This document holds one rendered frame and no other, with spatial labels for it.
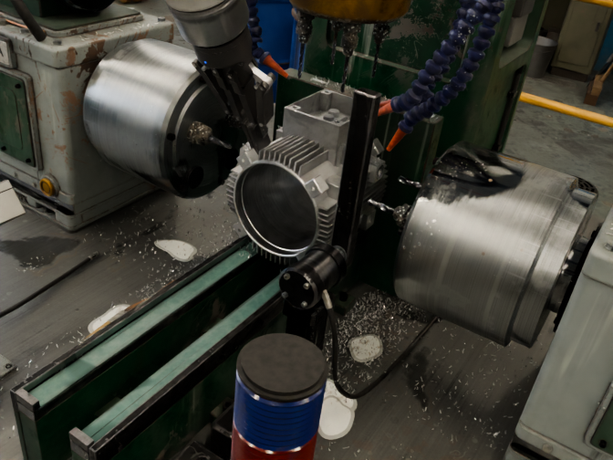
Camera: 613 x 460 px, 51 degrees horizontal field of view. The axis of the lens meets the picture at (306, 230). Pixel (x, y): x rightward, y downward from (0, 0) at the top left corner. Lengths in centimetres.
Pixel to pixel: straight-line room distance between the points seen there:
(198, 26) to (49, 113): 52
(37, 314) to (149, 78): 42
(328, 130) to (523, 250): 34
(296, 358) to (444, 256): 44
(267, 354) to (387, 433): 55
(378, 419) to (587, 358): 31
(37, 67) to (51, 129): 11
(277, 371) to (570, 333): 47
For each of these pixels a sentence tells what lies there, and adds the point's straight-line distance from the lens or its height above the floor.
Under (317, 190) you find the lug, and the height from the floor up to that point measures 108.
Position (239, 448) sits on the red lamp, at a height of 115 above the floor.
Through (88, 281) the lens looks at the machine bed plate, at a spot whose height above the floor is 80.
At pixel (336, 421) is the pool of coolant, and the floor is 80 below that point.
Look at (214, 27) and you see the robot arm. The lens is 78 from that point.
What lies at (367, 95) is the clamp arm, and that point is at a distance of 78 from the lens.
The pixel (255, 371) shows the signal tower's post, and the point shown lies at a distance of 42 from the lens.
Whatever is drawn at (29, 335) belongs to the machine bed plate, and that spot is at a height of 80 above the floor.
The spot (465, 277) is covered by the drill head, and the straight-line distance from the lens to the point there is 83.
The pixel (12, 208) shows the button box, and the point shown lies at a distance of 91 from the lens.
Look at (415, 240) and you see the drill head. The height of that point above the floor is 107.
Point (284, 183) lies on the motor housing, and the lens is 111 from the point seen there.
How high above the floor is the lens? 151
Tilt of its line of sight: 32 degrees down
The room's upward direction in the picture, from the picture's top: 7 degrees clockwise
